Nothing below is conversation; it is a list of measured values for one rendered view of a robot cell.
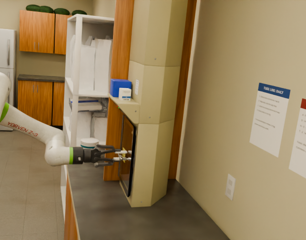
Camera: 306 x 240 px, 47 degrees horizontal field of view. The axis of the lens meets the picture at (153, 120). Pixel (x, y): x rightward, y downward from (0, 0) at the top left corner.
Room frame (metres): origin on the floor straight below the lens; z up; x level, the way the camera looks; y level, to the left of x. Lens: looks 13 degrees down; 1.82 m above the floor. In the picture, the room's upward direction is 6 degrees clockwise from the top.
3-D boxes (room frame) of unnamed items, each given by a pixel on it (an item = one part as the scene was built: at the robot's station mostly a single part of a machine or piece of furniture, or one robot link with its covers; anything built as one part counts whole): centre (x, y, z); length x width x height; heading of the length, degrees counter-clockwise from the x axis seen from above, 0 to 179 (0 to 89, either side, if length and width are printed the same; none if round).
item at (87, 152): (1.78, 0.31, 1.20); 0.09 x 0.07 x 0.08; 108
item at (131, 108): (1.88, 0.18, 1.46); 0.32 x 0.12 x 0.10; 18
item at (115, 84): (1.95, 0.20, 1.55); 0.10 x 0.10 x 0.09; 18
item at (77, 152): (1.75, 0.38, 1.20); 0.12 x 0.06 x 0.09; 18
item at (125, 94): (1.84, 0.16, 1.54); 0.05 x 0.05 x 0.06; 26
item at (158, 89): (1.93, 0.00, 1.32); 0.32 x 0.25 x 0.77; 18
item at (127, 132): (1.89, 0.13, 1.19); 0.30 x 0.01 x 0.40; 16
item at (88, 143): (2.43, 0.44, 1.01); 0.13 x 0.13 x 0.15
